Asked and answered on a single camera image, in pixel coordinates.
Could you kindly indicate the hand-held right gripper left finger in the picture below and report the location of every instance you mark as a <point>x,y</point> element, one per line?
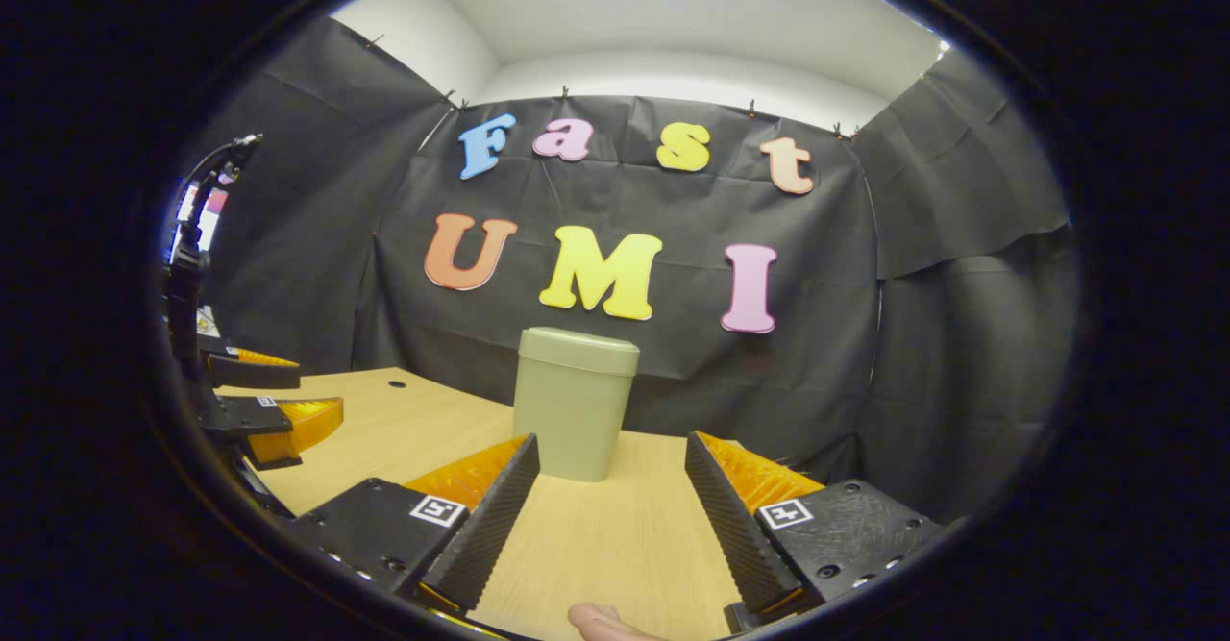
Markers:
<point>485,526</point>

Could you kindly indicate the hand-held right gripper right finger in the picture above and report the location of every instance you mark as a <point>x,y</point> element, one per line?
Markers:
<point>735,526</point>

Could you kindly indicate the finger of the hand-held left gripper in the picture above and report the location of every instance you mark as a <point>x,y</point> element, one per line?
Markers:
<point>298,425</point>
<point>255,370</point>

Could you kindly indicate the green desktop garbage bin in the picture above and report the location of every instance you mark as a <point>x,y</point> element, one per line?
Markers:
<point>572,410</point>

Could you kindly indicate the wooden desktop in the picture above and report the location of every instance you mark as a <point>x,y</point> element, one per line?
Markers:
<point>423,420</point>

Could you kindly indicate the white side table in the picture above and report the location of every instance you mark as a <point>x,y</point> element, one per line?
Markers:
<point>207,322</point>

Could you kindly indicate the computer monitor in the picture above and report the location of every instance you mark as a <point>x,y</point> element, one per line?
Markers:
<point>209,223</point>

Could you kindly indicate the black backdrop cloth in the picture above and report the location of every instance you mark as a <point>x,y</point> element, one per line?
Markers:
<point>692,372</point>

